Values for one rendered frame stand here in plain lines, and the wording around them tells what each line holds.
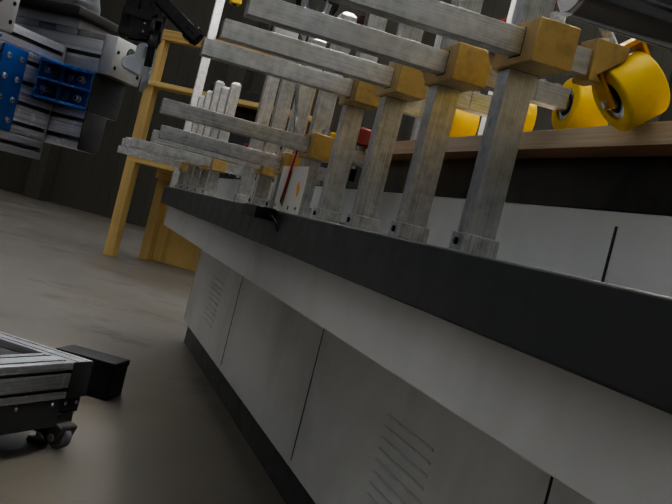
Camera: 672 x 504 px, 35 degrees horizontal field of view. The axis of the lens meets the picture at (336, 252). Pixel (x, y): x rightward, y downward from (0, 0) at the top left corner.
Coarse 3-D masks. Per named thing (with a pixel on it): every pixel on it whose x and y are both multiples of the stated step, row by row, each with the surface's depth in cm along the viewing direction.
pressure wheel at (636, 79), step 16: (624, 64) 121; (640, 64) 121; (656, 64) 121; (608, 80) 122; (624, 80) 120; (640, 80) 120; (656, 80) 120; (624, 96) 120; (640, 96) 120; (656, 96) 121; (608, 112) 126; (624, 112) 122; (640, 112) 121; (656, 112) 122; (624, 128) 123
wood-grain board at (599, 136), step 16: (576, 128) 141; (592, 128) 136; (608, 128) 132; (640, 128) 125; (656, 128) 121; (400, 144) 216; (448, 144) 188; (464, 144) 180; (528, 144) 155; (544, 144) 149; (560, 144) 144; (576, 144) 140; (592, 144) 135; (608, 144) 131; (624, 144) 127; (640, 144) 124; (656, 144) 121; (400, 160) 231
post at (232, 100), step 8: (232, 88) 364; (240, 88) 365; (232, 96) 364; (232, 104) 365; (224, 112) 365; (232, 112) 365; (224, 136) 365; (208, 176) 366; (216, 176) 365; (208, 184) 365; (216, 184) 365
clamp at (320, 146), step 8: (312, 136) 214; (320, 136) 212; (328, 136) 213; (312, 144) 212; (320, 144) 212; (328, 144) 213; (304, 152) 218; (312, 152) 212; (320, 152) 213; (328, 152) 213; (320, 160) 216; (328, 160) 213
